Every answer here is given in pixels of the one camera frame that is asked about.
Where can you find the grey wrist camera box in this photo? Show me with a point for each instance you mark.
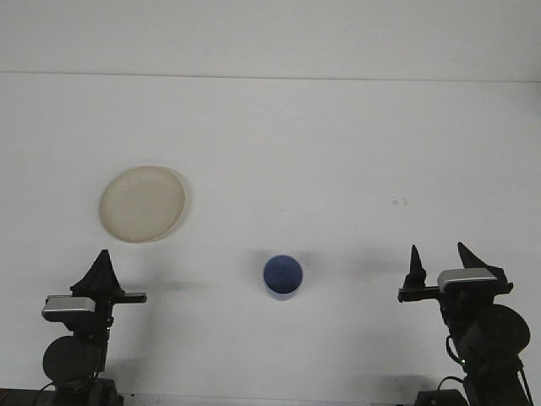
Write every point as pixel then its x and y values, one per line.
pixel 67 306
pixel 467 279

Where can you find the pale blue cup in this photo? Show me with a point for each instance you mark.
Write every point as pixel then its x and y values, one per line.
pixel 283 275

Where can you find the pale round plate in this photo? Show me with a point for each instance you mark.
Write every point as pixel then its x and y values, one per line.
pixel 141 205

